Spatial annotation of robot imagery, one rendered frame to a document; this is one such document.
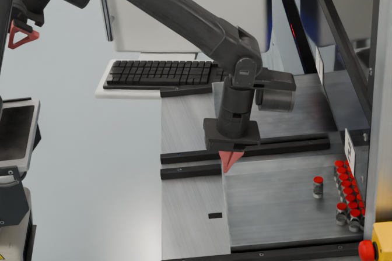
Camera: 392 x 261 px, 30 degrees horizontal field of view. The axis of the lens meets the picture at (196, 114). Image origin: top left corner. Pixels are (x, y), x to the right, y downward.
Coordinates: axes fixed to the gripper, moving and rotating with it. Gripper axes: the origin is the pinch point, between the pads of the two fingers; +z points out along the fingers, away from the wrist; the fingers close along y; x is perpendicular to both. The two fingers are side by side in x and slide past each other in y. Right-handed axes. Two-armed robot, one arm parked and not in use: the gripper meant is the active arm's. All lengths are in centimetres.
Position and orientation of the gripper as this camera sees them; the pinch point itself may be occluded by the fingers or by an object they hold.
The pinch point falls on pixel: (225, 167)
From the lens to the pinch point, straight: 140.7
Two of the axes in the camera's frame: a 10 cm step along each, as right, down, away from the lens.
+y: 9.9, 0.6, 1.1
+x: -0.6, -5.7, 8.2
